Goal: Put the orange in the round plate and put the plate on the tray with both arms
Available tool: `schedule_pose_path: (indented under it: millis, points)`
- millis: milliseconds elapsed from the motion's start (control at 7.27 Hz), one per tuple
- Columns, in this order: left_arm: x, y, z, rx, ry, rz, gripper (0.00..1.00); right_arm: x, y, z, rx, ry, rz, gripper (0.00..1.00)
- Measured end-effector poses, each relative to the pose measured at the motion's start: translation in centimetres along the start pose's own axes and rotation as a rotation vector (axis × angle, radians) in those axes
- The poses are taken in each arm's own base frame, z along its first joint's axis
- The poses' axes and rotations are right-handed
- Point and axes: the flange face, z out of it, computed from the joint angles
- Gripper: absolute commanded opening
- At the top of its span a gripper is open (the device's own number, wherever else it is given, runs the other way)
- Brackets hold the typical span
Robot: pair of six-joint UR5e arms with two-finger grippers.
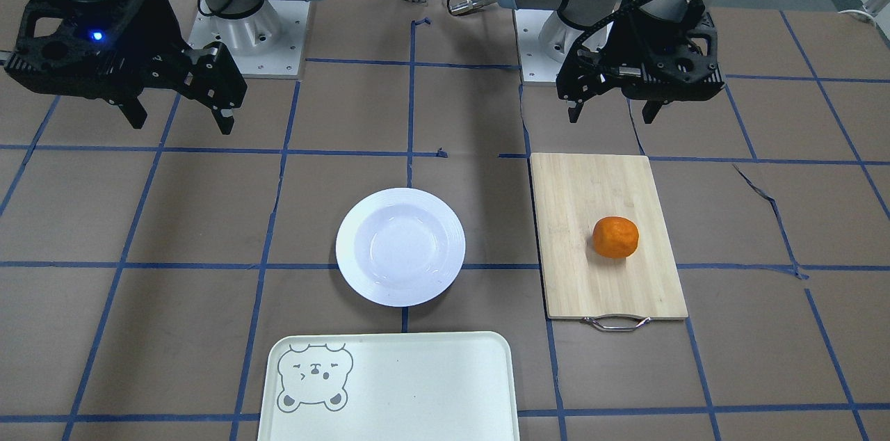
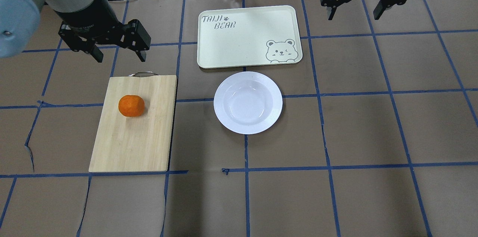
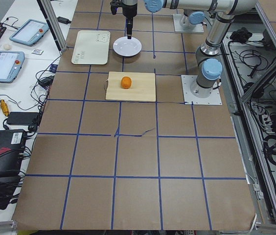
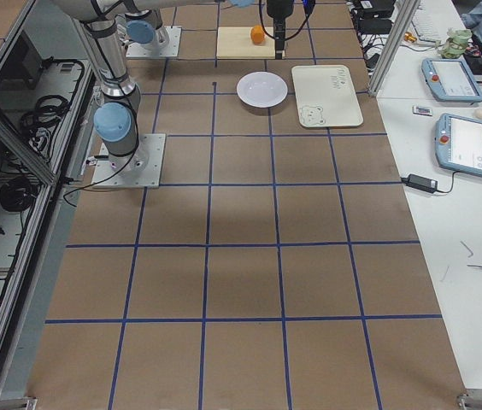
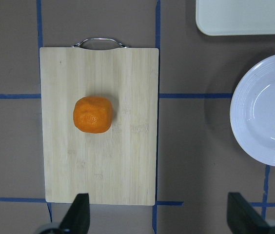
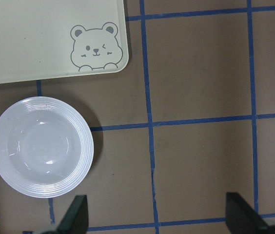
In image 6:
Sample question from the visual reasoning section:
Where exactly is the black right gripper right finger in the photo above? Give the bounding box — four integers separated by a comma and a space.
225, 192, 270, 234

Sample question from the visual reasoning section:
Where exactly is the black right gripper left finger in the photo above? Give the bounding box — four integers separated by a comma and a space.
57, 195, 89, 234

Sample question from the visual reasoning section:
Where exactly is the cream bear tray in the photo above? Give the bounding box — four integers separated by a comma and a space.
0, 0, 129, 84

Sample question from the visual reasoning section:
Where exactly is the white round plate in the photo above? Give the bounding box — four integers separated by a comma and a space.
0, 97, 94, 198

